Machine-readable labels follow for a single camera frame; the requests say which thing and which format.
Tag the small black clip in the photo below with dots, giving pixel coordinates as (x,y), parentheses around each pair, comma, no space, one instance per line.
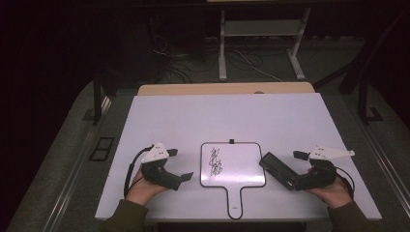
(231,141)

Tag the white metal stand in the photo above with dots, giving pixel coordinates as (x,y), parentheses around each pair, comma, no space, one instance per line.
(257,28)

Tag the black metal stand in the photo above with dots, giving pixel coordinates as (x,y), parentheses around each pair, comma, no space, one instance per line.
(96,100)
(364,103)

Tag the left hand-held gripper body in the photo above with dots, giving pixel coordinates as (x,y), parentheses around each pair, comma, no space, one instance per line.
(154,154)

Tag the person's left hand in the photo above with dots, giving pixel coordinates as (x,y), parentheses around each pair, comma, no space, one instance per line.
(140,191)

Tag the person's right hand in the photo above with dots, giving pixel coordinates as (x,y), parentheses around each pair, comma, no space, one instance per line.
(335,195)

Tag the tan wooden table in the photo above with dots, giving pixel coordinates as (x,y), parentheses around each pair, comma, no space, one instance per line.
(225,88)

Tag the black whiteboard eraser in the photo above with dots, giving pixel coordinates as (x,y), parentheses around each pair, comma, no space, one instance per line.
(277,169)

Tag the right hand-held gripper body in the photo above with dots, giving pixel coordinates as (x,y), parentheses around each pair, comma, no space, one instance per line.
(319,175)

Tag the black floor socket plate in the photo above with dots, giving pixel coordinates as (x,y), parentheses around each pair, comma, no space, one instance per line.
(102,149)

